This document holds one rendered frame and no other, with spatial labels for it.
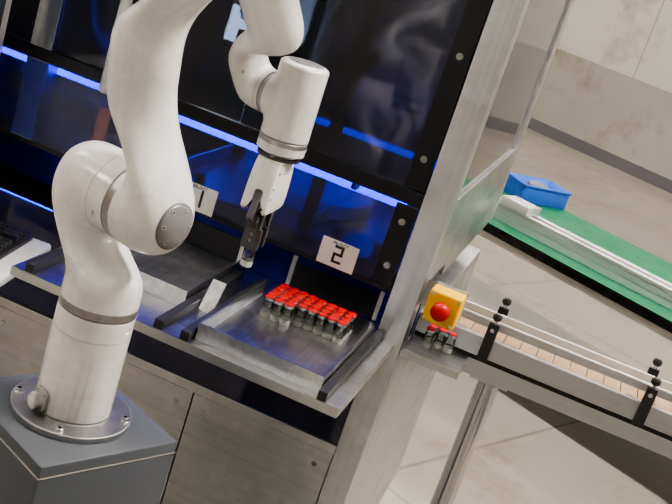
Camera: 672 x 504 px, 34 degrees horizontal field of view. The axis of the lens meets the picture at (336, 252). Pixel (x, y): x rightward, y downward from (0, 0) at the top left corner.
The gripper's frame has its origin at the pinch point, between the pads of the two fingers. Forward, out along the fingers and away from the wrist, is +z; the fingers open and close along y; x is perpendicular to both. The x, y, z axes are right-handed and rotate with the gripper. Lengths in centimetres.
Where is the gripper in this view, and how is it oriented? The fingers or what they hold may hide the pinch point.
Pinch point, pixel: (254, 236)
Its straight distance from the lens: 190.0
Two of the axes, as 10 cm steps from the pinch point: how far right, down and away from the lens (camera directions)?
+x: 9.1, 3.7, -2.0
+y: -3.0, 2.3, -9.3
